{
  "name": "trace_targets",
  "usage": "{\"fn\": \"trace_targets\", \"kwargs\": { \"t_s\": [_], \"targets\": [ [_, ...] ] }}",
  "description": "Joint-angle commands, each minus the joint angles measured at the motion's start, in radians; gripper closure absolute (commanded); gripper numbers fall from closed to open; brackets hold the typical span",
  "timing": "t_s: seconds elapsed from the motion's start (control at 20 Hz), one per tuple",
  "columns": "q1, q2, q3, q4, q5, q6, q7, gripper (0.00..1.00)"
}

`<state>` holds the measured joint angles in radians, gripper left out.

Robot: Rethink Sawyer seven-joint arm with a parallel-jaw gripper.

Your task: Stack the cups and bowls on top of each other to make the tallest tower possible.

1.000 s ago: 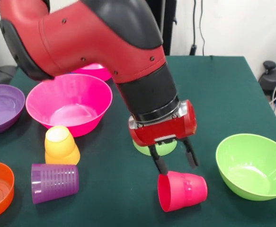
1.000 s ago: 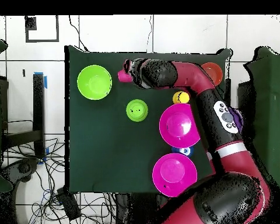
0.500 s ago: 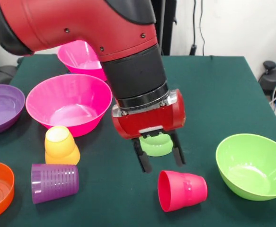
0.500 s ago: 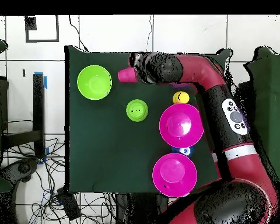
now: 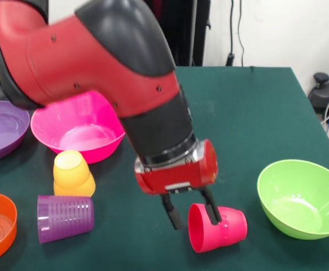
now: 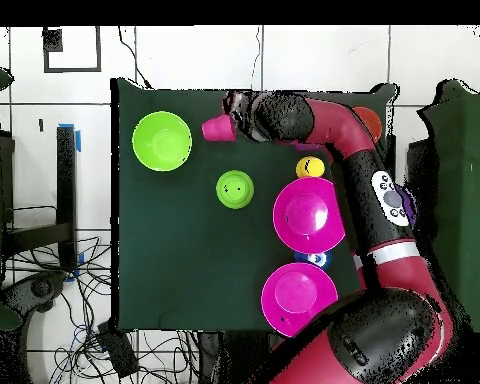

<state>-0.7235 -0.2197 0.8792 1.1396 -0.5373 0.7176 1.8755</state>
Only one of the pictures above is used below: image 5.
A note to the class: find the yellow plastic cup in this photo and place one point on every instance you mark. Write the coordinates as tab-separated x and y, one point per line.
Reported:
72	178

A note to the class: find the magenta plastic bowl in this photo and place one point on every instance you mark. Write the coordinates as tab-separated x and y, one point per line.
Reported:
82	135

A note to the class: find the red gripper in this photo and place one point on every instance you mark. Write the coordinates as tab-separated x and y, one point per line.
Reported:
175	176

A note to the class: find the pink red plastic cup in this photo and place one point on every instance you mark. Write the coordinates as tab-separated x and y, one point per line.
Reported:
229	228

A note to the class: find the purple plastic bowl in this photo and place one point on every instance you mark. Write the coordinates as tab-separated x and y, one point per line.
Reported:
0	130

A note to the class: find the large lime green bowl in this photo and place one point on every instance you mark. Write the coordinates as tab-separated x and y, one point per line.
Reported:
299	197

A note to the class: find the dark green tablecloth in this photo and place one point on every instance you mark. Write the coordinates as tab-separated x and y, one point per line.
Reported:
251	113

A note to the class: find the purple plastic cup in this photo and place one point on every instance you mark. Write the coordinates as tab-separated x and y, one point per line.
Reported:
65	217

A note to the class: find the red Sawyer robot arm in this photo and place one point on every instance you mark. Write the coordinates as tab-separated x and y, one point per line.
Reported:
82	62

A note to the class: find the grey pedestal foot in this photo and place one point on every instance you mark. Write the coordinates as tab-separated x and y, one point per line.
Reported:
319	98

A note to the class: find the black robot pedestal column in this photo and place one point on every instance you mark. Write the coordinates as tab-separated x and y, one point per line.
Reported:
181	34

